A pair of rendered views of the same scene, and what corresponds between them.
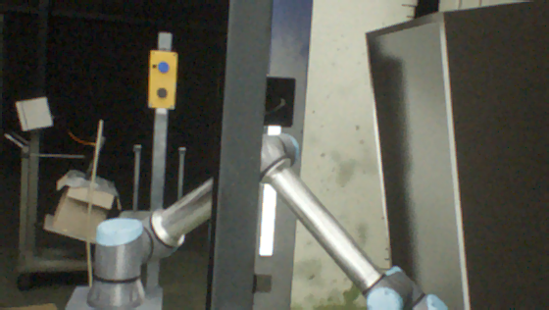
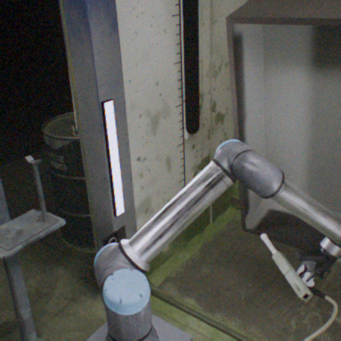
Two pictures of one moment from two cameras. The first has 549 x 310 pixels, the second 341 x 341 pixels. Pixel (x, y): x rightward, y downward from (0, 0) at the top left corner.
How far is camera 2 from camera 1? 1.61 m
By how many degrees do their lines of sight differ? 45
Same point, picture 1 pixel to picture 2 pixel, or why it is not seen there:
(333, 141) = (145, 101)
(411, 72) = (246, 42)
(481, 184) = not seen: outside the picture
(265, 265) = (119, 221)
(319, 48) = (124, 20)
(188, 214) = (169, 239)
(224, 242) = not seen: outside the picture
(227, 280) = not seen: outside the picture
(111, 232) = (137, 298)
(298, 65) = (113, 41)
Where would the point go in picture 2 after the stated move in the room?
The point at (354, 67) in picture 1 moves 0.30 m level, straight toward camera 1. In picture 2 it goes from (148, 30) to (186, 36)
